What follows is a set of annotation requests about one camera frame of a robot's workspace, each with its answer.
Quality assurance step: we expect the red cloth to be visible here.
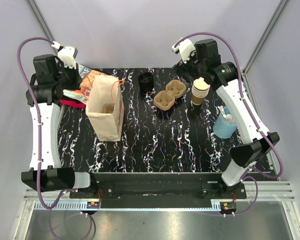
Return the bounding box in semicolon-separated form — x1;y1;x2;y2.
60;99;86;110

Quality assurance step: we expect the paper takeout bag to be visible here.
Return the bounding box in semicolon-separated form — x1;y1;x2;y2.
85;75;125;142

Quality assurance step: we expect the cardboard cup carrier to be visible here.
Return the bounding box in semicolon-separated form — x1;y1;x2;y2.
101;103;115;114
153;79;187;111

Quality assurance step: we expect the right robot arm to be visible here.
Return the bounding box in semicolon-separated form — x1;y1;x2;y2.
171;39;280;199

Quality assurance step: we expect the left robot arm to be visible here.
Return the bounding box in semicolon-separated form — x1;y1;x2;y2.
21;54;98;198

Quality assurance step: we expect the black coffee lid stack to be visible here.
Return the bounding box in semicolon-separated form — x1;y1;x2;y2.
138;72;154;93

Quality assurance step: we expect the paper cup stack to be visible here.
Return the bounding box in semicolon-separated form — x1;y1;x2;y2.
191;77;210;105

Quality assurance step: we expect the blue plastic cup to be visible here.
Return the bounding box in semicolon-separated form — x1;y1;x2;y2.
213;114;237;139

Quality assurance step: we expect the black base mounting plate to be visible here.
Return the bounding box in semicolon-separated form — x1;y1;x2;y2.
69;172;248;211

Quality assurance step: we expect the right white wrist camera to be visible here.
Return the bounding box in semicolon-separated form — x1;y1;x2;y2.
171;39;196;63

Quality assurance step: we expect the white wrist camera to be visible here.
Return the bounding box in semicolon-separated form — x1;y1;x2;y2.
171;39;196;63
51;41;78;70

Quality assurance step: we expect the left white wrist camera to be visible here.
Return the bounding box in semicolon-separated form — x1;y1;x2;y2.
51;41;78;70

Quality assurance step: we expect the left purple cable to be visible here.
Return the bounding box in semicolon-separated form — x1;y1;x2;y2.
16;36;94;240

